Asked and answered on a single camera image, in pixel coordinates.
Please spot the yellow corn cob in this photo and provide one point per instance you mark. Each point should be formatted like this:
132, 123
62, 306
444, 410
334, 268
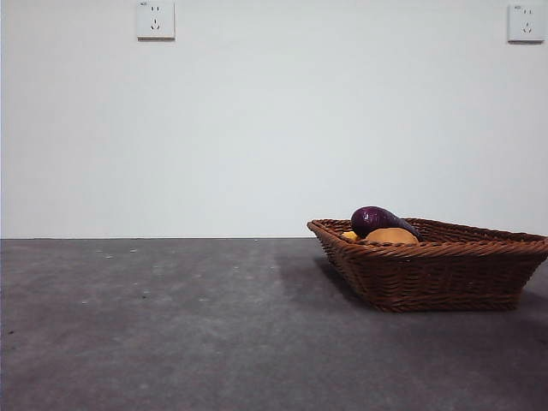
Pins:
350, 236

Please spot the purple eggplant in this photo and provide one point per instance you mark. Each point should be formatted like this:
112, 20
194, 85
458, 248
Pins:
373, 218

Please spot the brown potato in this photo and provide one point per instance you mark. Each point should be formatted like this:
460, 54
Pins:
393, 236

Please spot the brown wicker basket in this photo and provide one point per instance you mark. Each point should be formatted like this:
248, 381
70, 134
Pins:
428, 274

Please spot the white wall socket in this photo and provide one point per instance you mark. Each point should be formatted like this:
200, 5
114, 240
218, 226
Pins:
524, 23
155, 19

